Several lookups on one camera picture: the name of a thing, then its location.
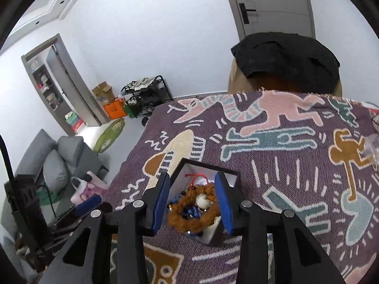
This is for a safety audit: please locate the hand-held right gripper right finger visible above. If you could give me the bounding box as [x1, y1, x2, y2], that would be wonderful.
[214, 171, 347, 284]

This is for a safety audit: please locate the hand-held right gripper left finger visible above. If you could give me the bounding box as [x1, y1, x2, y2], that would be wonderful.
[38, 172, 171, 284]

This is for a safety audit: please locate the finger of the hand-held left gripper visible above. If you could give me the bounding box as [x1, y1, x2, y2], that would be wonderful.
[52, 195, 113, 233]

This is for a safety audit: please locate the brown furry beaded trinket bundle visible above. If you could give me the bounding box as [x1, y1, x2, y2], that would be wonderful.
[167, 183, 221, 233]

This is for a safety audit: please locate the blue beaded bracelet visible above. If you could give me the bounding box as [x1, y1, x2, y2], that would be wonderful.
[172, 195, 205, 237]

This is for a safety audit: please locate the red cord bracelet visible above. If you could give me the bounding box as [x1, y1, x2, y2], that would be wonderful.
[185, 173, 211, 190]

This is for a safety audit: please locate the black jewelry box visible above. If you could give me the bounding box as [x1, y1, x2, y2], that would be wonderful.
[166, 158, 240, 246]

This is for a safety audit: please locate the pink and white tote bag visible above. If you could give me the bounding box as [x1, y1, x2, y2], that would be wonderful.
[70, 171, 109, 204]

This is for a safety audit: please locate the grey sofa cushion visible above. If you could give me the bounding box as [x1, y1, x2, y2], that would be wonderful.
[43, 149, 68, 193]
[57, 136, 85, 157]

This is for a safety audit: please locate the grey sofa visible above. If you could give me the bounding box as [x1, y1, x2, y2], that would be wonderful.
[0, 129, 111, 228]

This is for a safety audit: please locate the purple printed blanket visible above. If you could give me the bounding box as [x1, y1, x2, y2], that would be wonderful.
[104, 90, 379, 284]

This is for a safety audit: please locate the green round disc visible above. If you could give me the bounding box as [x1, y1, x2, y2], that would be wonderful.
[93, 118, 125, 153]

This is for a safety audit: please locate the orange bag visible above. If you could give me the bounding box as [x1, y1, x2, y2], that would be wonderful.
[104, 99, 124, 120]

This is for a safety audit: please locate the green bag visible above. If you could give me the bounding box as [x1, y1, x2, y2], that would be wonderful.
[123, 101, 138, 119]

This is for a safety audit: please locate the black shoe rack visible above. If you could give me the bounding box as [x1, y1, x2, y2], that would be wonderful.
[120, 75, 174, 126]

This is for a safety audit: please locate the cardboard box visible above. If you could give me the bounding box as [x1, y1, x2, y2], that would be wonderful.
[91, 82, 116, 105]

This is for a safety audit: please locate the tan chair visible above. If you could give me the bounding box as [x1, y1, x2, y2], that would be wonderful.
[227, 58, 342, 97]

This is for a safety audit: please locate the black jacket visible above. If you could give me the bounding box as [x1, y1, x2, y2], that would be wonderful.
[231, 32, 340, 86]

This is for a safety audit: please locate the clear plastic bag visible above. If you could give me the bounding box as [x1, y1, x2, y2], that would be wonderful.
[365, 115, 379, 166]

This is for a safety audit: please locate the black cable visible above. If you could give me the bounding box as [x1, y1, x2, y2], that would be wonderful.
[0, 134, 15, 184]

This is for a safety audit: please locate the grey wall shelf cabinet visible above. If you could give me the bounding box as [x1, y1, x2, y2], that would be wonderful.
[21, 34, 111, 137]

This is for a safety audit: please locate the black door handle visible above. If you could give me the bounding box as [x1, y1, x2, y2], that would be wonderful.
[238, 3, 257, 24]

